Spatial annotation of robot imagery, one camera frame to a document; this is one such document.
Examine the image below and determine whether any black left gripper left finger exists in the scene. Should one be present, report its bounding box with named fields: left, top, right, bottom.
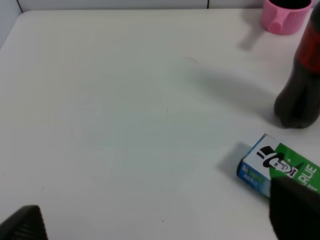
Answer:
left=0, top=205, right=48, bottom=240

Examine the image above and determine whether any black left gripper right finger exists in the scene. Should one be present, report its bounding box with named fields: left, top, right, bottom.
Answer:
left=269, top=176, right=320, bottom=240

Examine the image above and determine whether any Darlie toothpaste box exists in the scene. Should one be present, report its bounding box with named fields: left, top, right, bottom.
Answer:
left=236, top=134, right=320, bottom=198

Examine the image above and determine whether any cola bottle yellow cap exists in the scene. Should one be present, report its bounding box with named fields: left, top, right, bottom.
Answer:
left=274, top=3, right=320, bottom=129

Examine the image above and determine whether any pink toy saucepan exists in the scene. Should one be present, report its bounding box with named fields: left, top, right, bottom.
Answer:
left=260, top=0, right=314, bottom=35

